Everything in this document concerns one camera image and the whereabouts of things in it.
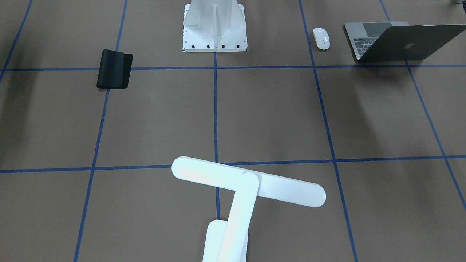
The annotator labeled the white desk lamp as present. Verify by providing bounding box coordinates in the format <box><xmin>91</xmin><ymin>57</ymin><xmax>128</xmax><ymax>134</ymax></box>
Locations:
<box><xmin>171</xmin><ymin>156</ymin><xmax>327</xmax><ymax>262</ymax></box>

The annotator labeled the white computer mouse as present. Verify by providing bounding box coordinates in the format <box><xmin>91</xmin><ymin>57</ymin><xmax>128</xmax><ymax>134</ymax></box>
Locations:
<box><xmin>312</xmin><ymin>28</ymin><xmax>331</xmax><ymax>50</ymax></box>

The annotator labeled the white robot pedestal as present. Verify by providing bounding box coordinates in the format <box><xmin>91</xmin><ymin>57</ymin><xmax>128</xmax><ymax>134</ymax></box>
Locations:
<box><xmin>182</xmin><ymin>0</ymin><xmax>248</xmax><ymax>52</ymax></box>

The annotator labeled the grey laptop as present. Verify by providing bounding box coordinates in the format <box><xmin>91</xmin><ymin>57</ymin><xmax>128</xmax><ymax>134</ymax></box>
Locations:
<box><xmin>344</xmin><ymin>21</ymin><xmax>466</xmax><ymax>63</ymax></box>

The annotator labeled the black mouse pad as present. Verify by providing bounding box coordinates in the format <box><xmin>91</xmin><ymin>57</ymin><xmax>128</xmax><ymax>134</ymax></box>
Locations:
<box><xmin>96</xmin><ymin>49</ymin><xmax>134</xmax><ymax>89</ymax></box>

